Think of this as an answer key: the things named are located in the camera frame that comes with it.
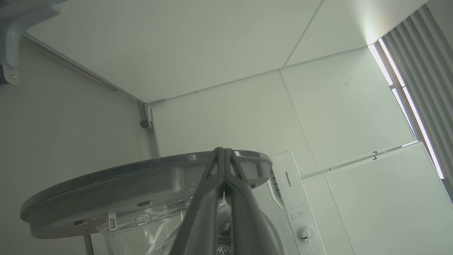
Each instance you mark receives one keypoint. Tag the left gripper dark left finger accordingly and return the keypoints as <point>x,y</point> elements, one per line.
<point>203,219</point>

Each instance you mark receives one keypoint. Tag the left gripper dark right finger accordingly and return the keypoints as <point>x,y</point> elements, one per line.
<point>247,226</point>

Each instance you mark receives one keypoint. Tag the round black glass washer door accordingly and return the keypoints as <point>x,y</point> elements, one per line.
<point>106,191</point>

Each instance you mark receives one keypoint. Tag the white front-load washing machine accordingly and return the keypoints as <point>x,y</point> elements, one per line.
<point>288,184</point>

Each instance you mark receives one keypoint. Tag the white round control knob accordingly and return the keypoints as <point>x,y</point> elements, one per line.
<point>307,234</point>

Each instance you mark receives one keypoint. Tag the grey slatted window blind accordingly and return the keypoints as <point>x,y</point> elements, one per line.
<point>424,71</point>

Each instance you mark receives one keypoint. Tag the white partition leg bracket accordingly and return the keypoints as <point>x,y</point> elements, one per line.
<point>14,39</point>

